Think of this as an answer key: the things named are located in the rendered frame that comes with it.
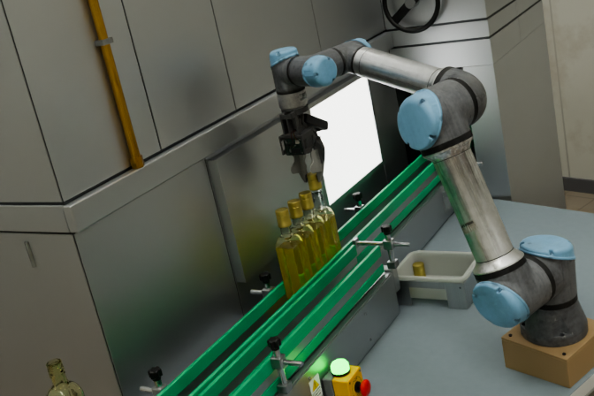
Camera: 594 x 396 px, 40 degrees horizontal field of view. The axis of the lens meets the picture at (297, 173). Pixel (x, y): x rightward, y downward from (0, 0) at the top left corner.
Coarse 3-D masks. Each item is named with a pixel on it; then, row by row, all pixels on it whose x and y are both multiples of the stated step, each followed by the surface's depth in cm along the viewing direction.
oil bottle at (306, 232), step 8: (304, 224) 215; (296, 232) 213; (304, 232) 213; (312, 232) 215; (304, 240) 213; (312, 240) 215; (312, 248) 215; (312, 256) 215; (312, 264) 215; (320, 264) 219; (312, 272) 215
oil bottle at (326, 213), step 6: (318, 210) 223; (324, 210) 223; (330, 210) 224; (324, 216) 222; (330, 216) 223; (324, 222) 222; (330, 222) 223; (330, 228) 223; (336, 228) 226; (330, 234) 223; (336, 234) 226; (330, 240) 224; (336, 240) 226; (330, 246) 224; (336, 246) 226; (336, 252) 226
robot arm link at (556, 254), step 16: (528, 240) 186; (544, 240) 185; (560, 240) 184; (528, 256) 181; (544, 256) 179; (560, 256) 179; (560, 272) 180; (560, 288) 181; (576, 288) 186; (544, 304) 184
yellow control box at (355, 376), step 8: (352, 368) 195; (360, 368) 195; (328, 376) 193; (352, 376) 191; (360, 376) 194; (328, 384) 192; (336, 384) 191; (344, 384) 190; (352, 384) 191; (328, 392) 193; (336, 392) 192; (344, 392) 191; (352, 392) 191; (360, 392) 194
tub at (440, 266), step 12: (420, 252) 245; (432, 252) 243; (444, 252) 242; (456, 252) 240; (468, 252) 238; (408, 264) 243; (432, 264) 244; (444, 264) 242; (456, 264) 240; (468, 264) 238; (408, 276) 231; (420, 276) 230; (432, 276) 244; (444, 276) 243; (456, 276) 241
